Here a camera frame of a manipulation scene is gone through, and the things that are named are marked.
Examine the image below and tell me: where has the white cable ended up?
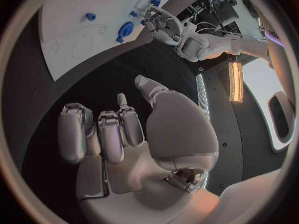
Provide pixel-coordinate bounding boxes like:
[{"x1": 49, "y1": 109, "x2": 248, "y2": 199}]
[{"x1": 195, "y1": 21, "x2": 236, "y2": 36}]

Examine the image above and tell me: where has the blue gear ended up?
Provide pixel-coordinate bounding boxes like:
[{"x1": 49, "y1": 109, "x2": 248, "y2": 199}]
[{"x1": 115, "y1": 21, "x2": 136, "y2": 44}]

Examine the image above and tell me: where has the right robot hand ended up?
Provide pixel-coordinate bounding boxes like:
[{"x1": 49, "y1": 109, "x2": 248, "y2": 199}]
[{"x1": 57, "y1": 75, "x2": 221, "y2": 224}]

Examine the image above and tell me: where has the cluttered workshop rack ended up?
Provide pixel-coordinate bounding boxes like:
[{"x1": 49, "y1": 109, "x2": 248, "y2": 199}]
[{"x1": 175, "y1": 0, "x2": 243, "y2": 37}]

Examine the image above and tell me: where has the glowing light bar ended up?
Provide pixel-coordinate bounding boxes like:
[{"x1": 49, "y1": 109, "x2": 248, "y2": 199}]
[{"x1": 228, "y1": 61, "x2": 245, "y2": 103}]

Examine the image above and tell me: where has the white task board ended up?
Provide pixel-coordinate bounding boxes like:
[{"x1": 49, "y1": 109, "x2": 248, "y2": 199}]
[{"x1": 40, "y1": 0, "x2": 188, "y2": 82}]

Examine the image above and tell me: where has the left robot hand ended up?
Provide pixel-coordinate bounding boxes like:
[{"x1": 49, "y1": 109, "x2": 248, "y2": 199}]
[{"x1": 143, "y1": 5, "x2": 184, "y2": 46}]

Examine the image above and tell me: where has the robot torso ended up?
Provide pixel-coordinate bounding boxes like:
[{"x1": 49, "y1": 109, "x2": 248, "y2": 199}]
[{"x1": 193, "y1": 55, "x2": 297, "y2": 199}]

